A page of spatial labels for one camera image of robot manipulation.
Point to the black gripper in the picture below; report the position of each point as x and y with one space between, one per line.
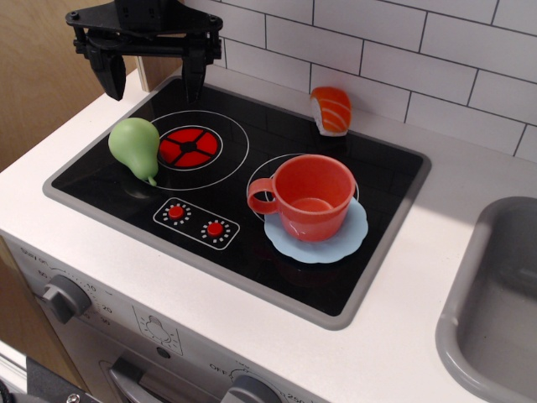
146 28

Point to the red plastic toy cup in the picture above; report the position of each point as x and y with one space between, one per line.
311 194

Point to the light blue toy plate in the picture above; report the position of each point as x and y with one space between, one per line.
345 242

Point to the green toy pear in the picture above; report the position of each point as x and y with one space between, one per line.
134 142

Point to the black toy stove top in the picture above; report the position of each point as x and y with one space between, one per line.
197 211

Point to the salmon sushi toy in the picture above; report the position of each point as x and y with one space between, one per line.
332 111

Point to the grey timer knob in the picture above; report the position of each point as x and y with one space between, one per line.
65 299

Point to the grey oven knob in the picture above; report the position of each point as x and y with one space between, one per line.
247 389

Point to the grey toy sink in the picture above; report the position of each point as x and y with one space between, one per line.
486 333

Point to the grey oven door handle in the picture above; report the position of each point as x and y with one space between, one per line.
137 385

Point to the black metal base plate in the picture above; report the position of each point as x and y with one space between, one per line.
32 382

